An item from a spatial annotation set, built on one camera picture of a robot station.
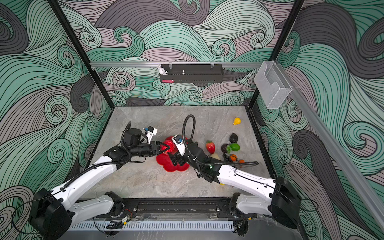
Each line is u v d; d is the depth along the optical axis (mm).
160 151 679
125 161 551
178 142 612
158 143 684
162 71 854
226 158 893
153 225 697
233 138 957
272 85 780
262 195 416
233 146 931
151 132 713
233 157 901
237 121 1069
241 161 883
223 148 923
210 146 930
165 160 906
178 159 639
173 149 744
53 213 373
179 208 747
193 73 923
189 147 518
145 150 655
